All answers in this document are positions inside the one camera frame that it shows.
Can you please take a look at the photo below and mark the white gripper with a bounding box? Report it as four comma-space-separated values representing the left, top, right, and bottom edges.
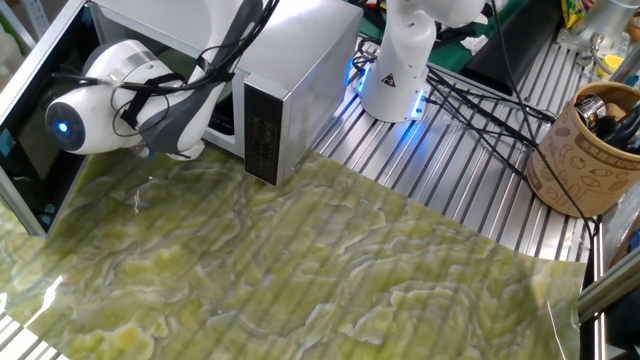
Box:
166, 138, 207, 162

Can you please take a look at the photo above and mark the dark glass microwave door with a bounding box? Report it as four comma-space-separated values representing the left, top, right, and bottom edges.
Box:
0, 0, 104, 237

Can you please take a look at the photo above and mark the silver microwave oven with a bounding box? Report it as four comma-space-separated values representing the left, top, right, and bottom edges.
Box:
84, 0, 364, 187

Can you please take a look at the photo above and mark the green marble pattern mat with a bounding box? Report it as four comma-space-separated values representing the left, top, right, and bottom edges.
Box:
0, 144, 587, 360

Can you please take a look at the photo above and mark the grey metal shelf upright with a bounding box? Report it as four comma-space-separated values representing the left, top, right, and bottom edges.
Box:
19, 0, 54, 36

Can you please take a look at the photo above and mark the green cloth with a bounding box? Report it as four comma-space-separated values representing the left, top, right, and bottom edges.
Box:
359, 0, 531, 74

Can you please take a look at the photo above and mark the white paper scrap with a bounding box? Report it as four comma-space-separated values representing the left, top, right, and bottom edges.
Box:
459, 33, 490, 56

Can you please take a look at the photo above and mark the long black box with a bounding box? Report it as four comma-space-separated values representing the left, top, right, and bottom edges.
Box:
459, 0, 564, 96

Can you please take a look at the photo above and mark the brown printed cardboard bucket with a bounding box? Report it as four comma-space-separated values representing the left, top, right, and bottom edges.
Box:
525, 81, 640, 219

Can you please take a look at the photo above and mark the shiny tape roll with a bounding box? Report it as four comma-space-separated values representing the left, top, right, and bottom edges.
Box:
573, 92, 609, 126

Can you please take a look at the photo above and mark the yellow snack bag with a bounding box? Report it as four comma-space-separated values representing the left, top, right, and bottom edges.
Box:
560, 0, 587, 30

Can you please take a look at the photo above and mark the small yellow object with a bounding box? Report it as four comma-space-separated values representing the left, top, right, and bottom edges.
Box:
597, 53, 626, 79

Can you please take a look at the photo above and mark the black tools bundle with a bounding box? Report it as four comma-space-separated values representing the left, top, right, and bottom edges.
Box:
594, 99, 640, 154

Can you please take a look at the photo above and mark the clear plastic bag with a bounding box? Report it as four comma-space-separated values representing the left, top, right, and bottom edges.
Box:
602, 194, 640, 269

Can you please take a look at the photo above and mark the aluminium profile bar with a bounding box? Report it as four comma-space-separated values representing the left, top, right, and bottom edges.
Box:
577, 259, 640, 324

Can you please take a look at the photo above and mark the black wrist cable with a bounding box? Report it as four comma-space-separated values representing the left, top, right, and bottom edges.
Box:
51, 0, 282, 140

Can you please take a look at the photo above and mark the black coiled cable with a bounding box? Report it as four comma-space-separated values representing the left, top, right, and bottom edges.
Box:
351, 37, 382, 76

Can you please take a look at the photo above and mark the black cable bundle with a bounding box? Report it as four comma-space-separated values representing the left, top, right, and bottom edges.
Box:
424, 64, 557, 181

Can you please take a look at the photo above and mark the long black cable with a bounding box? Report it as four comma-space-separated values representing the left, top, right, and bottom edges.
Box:
487, 0, 601, 239

